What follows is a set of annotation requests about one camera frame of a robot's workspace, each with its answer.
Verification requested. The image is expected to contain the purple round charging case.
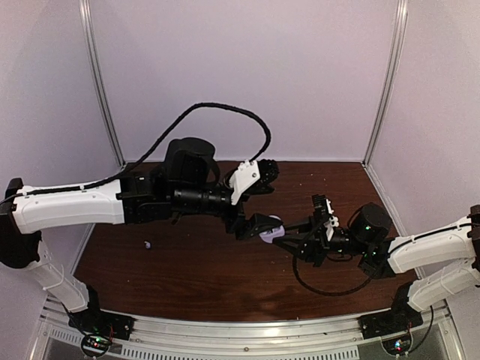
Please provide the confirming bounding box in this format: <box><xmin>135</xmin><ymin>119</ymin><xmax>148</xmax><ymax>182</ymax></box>
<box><xmin>259</xmin><ymin>224</ymin><xmax>286</xmax><ymax>244</ymax></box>

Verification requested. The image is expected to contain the front aluminium rail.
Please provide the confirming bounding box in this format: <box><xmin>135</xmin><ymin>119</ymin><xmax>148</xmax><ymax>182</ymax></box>
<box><xmin>27</xmin><ymin>298</ymin><xmax>466</xmax><ymax>359</ymax></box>

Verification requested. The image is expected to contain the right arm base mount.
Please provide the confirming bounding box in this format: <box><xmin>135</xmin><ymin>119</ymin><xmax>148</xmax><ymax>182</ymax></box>
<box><xmin>358</xmin><ymin>309</ymin><xmax>423</xmax><ymax>339</ymax></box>

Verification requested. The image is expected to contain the left aluminium frame post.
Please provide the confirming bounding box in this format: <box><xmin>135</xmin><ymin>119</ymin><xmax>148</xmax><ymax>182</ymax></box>
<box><xmin>79</xmin><ymin>0</ymin><xmax>125</xmax><ymax>168</ymax></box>

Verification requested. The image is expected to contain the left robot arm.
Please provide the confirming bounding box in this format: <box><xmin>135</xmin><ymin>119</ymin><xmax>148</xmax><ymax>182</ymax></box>
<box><xmin>1</xmin><ymin>137</ymin><xmax>282</xmax><ymax>333</ymax></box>

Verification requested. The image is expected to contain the left black camera cable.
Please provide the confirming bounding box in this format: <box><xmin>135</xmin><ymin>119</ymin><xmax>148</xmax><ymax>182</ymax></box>
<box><xmin>82</xmin><ymin>103</ymin><xmax>272</xmax><ymax>191</ymax></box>

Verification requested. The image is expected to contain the circuit board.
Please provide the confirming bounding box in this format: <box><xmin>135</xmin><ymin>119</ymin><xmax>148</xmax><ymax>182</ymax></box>
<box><xmin>382</xmin><ymin>334</ymin><xmax>413</xmax><ymax>357</ymax></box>
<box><xmin>80</xmin><ymin>334</ymin><xmax>112</xmax><ymax>357</ymax></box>

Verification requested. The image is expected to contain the black camera cable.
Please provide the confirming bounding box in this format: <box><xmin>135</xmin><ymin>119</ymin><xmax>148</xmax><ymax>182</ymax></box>
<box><xmin>292</xmin><ymin>254</ymin><xmax>376</xmax><ymax>296</ymax></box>
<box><xmin>82</xmin><ymin>103</ymin><xmax>272</xmax><ymax>191</ymax></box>

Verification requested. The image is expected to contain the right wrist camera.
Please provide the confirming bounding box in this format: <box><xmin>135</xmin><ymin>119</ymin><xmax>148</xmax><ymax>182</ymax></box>
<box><xmin>312</xmin><ymin>194</ymin><xmax>339</xmax><ymax>242</ymax></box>

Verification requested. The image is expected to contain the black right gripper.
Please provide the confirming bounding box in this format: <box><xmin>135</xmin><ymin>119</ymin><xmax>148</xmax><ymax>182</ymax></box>
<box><xmin>272</xmin><ymin>214</ymin><xmax>370</xmax><ymax>269</ymax></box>

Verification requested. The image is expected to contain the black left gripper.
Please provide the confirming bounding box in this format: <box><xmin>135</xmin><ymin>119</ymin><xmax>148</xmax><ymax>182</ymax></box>
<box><xmin>170</xmin><ymin>181</ymin><xmax>284</xmax><ymax>240</ymax></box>

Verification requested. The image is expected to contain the aluminium frame post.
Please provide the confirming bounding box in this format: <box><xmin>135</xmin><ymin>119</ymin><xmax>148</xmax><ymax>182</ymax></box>
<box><xmin>79</xmin><ymin>0</ymin><xmax>125</xmax><ymax>168</ymax></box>
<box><xmin>362</xmin><ymin>0</ymin><xmax>409</xmax><ymax>168</ymax></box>

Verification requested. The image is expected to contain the right black camera cable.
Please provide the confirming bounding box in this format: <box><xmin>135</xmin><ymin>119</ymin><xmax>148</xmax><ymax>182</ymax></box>
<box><xmin>292</xmin><ymin>254</ymin><xmax>376</xmax><ymax>296</ymax></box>

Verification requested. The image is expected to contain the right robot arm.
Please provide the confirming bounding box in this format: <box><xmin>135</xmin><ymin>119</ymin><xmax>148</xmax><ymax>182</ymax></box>
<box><xmin>263</xmin><ymin>200</ymin><xmax>479</xmax><ymax>332</ymax></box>

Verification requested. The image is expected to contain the right aluminium frame post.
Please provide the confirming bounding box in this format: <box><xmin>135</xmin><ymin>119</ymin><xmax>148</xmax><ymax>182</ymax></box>
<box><xmin>362</xmin><ymin>0</ymin><xmax>409</xmax><ymax>168</ymax></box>

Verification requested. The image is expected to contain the left circuit board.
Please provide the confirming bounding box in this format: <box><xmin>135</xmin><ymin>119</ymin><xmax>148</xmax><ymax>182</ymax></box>
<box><xmin>80</xmin><ymin>334</ymin><xmax>112</xmax><ymax>357</ymax></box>

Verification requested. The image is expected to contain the right circuit board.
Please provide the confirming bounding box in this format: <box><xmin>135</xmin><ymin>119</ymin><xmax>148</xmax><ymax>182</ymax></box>
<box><xmin>382</xmin><ymin>334</ymin><xmax>413</xmax><ymax>357</ymax></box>

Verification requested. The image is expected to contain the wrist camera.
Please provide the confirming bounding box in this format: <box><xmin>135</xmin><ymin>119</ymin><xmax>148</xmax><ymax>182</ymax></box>
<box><xmin>312</xmin><ymin>194</ymin><xmax>339</xmax><ymax>242</ymax></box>
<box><xmin>228</xmin><ymin>159</ymin><xmax>280</xmax><ymax>206</ymax></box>

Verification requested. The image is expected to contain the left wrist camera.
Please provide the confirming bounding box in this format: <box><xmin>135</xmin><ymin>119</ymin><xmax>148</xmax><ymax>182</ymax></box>
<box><xmin>228</xmin><ymin>159</ymin><xmax>280</xmax><ymax>206</ymax></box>

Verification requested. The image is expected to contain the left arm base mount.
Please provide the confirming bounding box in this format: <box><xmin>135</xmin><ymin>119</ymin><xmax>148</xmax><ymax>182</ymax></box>
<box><xmin>67</xmin><ymin>310</ymin><xmax>134</xmax><ymax>341</ymax></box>

